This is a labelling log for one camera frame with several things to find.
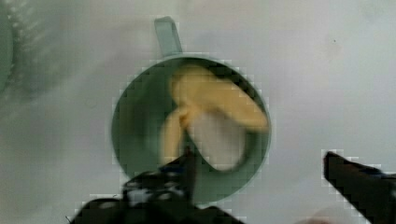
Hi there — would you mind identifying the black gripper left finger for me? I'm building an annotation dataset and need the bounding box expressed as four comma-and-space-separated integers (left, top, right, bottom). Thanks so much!
122, 147, 196, 207

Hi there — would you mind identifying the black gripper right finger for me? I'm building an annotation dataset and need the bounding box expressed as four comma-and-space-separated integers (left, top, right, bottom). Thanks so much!
323, 151, 395, 224

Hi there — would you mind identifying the yellow plush peeled banana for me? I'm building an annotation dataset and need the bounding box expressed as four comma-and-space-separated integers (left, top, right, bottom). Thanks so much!
160, 64, 269, 172

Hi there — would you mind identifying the green mug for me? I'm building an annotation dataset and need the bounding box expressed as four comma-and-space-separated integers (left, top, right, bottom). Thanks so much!
111, 17, 271, 204

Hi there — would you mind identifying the green perforated colander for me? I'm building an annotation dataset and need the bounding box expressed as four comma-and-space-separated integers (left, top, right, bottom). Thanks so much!
0, 4, 13, 91

